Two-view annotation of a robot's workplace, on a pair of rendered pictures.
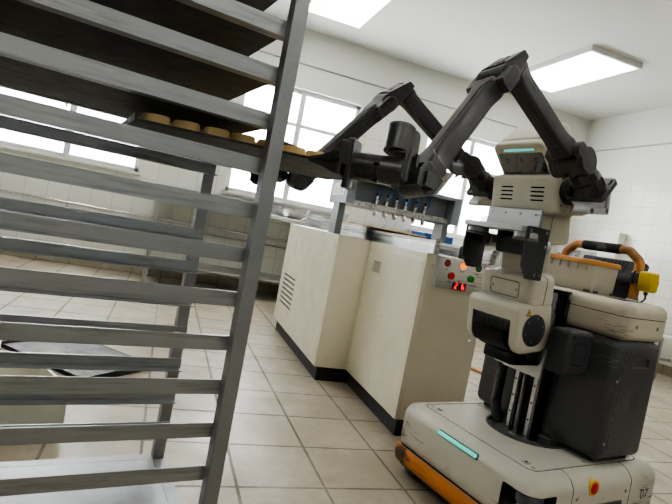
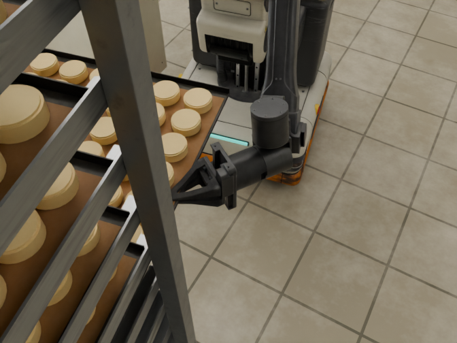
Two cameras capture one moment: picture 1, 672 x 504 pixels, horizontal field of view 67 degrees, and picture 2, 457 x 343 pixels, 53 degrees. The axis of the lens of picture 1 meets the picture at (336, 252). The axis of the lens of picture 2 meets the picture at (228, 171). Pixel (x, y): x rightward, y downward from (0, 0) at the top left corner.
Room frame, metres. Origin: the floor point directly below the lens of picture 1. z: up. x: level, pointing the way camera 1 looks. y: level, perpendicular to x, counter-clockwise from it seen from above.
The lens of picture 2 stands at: (0.74, 0.29, 1.57)
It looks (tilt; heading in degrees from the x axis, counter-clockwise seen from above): 52 degrees down; 318
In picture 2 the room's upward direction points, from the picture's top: straight up
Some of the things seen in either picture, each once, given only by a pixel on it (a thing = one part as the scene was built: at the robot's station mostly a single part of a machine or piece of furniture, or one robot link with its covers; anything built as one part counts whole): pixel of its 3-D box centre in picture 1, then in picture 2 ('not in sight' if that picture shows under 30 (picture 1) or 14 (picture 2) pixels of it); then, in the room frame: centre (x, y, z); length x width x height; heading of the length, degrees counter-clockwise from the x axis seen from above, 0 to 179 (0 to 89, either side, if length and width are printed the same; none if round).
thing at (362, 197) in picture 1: (391, 215); not in sight; (3.09, -0.29, 1.01); 0.72 x 0.33 x 0.34; 108
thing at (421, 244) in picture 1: (359, 232); not in sight; (3.15, -0.12, 0.87); 2.01 x 0.03 x 0.07; 18
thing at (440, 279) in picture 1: (459, 274); not in sight; (2.27, -0.56, 0.77); 0.24 x 0.04 x 0.14; 108
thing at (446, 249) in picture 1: (401, 240); not in sight; (3.24, -0.39, 0.87); 2.01 x 0.03 x 0.07; 18
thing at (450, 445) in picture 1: (519, 462); (249, 100); (1.82, -0.80, 0.16); 0.67 x 0.64 x 0.25; 120
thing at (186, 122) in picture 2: not in sight; (185, 122); (1.19, -0.02, 1.02); 0.05 x 0.05 x 0.02
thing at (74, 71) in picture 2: not in sight; (73, 72); (1.43, 0.06, 1.02); 0.05 x 0.05 x 0.02
